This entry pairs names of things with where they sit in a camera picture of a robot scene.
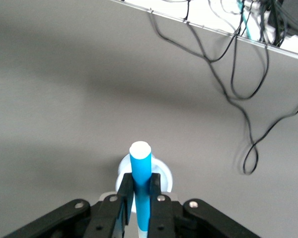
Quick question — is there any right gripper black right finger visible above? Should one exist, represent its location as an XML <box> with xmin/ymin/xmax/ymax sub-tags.
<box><xmin>148</xmin><ymin>173</ymin><xmax>187</xmax><ymax>238</ymax></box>

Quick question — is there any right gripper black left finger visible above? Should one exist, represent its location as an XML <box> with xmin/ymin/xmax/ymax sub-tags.
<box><xmin>85</xmin><ymin>173</ymin><xmax>135</xmax><ymax>238</ymax></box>

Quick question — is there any blue marker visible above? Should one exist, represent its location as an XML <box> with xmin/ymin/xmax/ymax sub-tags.
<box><xmin>129</xmin><ymin>140</ymin><xmax>153</xmax><ymax>238</ymax></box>

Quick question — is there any light blue plastic cup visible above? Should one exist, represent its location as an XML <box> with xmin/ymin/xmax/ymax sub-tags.
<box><xmin>115</xmin><ymin>154</ymin><xmax>174</xmax><ymax>200</ymax></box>

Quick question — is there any metal table edge strip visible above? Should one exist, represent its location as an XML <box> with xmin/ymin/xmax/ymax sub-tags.
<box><xmin>109</xmin><ymin>0</ymin><xmax>298</xmax><ymax>62</ymax></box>

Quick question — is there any black background equipment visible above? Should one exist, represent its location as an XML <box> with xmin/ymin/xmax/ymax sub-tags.
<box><xmin>259</xmin><ymin>0</ymin><xmax>298</xmax><ymax>48</ymax></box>

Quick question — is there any thin black looped cable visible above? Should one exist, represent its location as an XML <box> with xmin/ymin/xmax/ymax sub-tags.
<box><xmin>149</xmin><ymin>6</ymin><xmax>298</xmax><ymax>176</ymax></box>

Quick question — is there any teal cable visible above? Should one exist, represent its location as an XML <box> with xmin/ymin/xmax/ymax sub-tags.
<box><xmin>239</xmin><ymin>0</ymin><xmax>252</xmax><ymax>39</ymax></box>

